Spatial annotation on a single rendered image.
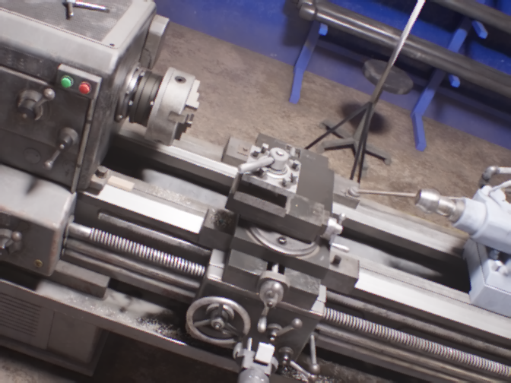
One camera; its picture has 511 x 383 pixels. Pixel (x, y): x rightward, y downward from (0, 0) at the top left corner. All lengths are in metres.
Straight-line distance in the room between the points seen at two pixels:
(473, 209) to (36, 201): 1.45
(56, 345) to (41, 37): 1.25
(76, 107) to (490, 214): 1.40
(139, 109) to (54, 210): 0.42
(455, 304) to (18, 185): 1.52
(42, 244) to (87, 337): 0.54
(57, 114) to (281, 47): 3.51
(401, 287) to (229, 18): 3.40
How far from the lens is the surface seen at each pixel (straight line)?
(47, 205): 2.23
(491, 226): 2.44
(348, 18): 4.92
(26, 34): 2.07
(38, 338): 2.77
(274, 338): 2.26
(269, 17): 5.34
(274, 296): 2.07
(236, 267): 2.12
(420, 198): 2.39
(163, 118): 2.19
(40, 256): 2.31
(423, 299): 2.44
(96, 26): 2.12
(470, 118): 5.75
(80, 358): 2.78
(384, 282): 2.39
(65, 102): 2.07
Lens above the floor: 2.29
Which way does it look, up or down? 36 degrees down
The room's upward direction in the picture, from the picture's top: 23 degrees clockwise
